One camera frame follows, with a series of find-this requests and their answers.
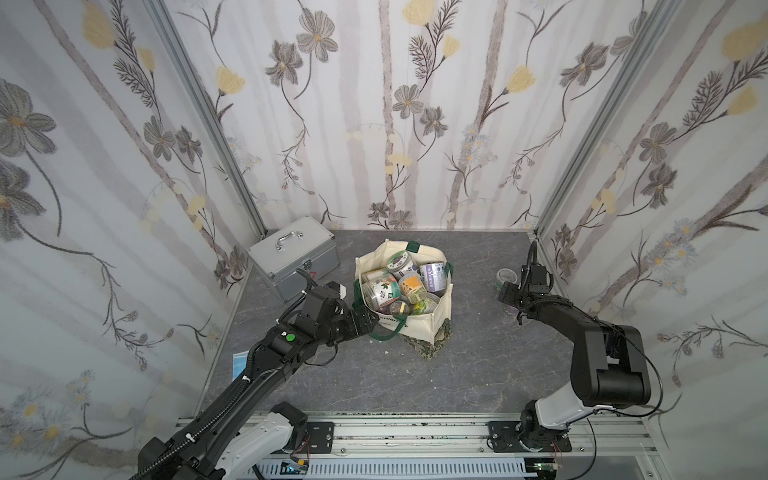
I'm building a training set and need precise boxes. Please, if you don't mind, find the black corrugated cable conduit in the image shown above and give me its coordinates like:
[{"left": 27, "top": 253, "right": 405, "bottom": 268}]
[{"left": 128, "top": 371, "right": 253, "bottom": 480}]

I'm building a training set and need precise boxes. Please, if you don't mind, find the purple flower lid jar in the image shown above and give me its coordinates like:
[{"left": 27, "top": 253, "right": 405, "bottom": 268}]
[{"left": 386, "top": 250, "right": 418, "bottom": 279}]

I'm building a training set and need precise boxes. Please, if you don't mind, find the yellow green seed cup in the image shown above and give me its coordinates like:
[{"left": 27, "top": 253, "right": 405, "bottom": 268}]
[{"left": 410, "top": 296, "right": 440, "bottom": 315}]

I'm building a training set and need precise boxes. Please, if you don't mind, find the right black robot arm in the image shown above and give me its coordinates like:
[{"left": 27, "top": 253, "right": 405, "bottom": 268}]
[{"left": 498, "top": 263, "right": 652, "bottom": 452}]

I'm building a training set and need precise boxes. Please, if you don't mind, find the red label seed jar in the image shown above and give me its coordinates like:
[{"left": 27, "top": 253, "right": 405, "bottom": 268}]
[{"left": 360, "top": 268, "right": 390, "bottom": 283}]

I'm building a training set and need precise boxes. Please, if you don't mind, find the clear lid green seed cup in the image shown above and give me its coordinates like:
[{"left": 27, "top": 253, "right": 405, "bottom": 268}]
[{"left": 494, "top": 268, "right": 519, "bottom": 292}]

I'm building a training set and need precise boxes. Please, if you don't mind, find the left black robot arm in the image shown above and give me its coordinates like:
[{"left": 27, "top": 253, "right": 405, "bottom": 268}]
[{"left": 134, "top": 282, "right": 378, "bottom": 479}]

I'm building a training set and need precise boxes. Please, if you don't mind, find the purple label metal can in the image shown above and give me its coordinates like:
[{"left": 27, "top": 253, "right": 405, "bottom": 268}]
[{"left": 419, "top": 262, "right": 448, "bottom": 295}]

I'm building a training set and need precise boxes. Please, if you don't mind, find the silver first aid case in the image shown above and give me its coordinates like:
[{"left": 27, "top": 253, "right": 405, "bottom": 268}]
[{"left": 247, "top": 217, "right": 340, "bottom": 303}]

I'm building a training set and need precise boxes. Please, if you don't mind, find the cream canvas tote bag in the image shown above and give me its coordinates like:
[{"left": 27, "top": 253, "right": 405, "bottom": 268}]
[{"left": 353, "top": 239, "right": 454, "bottom": 360}]

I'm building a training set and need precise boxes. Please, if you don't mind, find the large strawberry label jar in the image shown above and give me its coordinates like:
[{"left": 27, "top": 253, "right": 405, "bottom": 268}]
[{"left": 362, "top": 275, "right": 401, "bottom": 311}]

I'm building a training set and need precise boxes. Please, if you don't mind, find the blue face mask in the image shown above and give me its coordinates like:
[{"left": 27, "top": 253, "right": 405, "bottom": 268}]
[{"left": 232, "top": 351, "right": 249, "bottom": 380}]

